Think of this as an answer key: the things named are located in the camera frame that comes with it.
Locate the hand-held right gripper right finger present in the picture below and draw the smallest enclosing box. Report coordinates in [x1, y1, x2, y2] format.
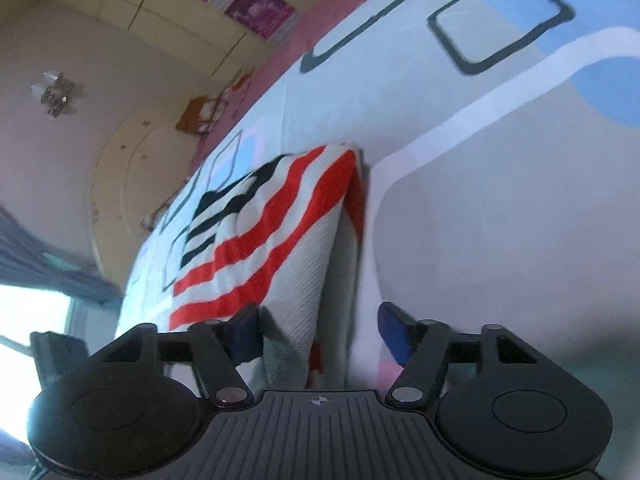
[377, 302, 543, 409]

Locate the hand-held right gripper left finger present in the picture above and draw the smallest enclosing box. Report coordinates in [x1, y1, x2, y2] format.
[87, 303, 266, 409]

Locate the white black red striped shirt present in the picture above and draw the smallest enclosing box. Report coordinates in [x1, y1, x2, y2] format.
[169, 144, 372, 392]

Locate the blue grey curtain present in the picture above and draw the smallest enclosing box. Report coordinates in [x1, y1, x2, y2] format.
[0, 204, 123, 308]

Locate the brown patterned pillow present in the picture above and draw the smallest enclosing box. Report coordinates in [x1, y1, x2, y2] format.
[142, 200, 174, 233]

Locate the cream round headboard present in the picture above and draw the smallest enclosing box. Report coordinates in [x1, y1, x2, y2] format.
[87, 91, 251, 283]

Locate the orange patterned pillow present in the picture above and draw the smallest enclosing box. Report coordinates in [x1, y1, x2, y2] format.
[175, 94, 236, 136]

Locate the cream wardrobe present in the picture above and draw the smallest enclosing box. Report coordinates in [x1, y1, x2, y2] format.
[40, 0, 353, 83]

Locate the metal wall lamp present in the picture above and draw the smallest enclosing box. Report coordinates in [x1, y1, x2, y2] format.
[29, 71, 77, 118]

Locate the purple wall poster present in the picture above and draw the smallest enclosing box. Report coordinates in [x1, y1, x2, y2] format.
[224, 0, 297, 40]

